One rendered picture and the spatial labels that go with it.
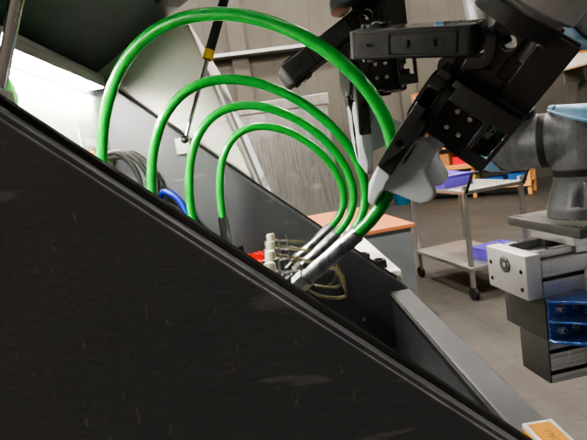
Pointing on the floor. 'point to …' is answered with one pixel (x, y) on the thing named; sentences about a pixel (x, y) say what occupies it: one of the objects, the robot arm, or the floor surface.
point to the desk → (388, 243)
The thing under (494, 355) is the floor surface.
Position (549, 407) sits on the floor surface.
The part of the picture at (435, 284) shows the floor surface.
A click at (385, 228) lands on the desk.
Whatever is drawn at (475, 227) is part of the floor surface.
